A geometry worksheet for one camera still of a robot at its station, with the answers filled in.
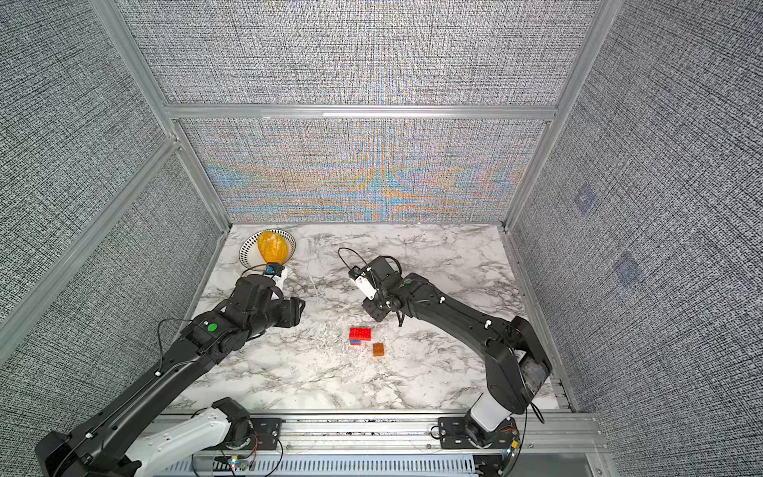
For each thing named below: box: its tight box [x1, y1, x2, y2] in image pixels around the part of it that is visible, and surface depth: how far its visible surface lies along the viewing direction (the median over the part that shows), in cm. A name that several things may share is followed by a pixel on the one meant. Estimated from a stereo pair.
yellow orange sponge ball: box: [257, 230, 289, 264], surface depth 106 cm
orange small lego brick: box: [372, 342, 385, 357], surface depth 88 cm
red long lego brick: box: [348, 327, 373, 341], surface depth 87 cm
